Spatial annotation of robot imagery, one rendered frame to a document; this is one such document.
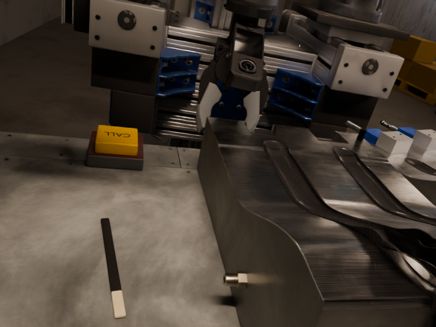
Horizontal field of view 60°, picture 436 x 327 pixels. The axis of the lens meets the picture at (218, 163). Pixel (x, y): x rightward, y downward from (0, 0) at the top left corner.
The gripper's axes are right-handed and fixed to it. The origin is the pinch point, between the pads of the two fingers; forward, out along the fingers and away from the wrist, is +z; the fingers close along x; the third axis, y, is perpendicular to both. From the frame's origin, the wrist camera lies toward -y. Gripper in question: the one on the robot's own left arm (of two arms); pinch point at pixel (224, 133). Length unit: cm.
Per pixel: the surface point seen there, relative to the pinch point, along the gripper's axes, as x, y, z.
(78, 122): 68, 175, 85
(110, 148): 16.9, -8.0, 1.7
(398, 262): -7.5, -38.7, -9.4
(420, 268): -7.9, -40.1, -10.3
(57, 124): 79, 167, 85
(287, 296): -0.9, -38.6, -5.1
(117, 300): 11.4, -32.5, 4.1
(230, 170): 1.3, -19.4, -3.9
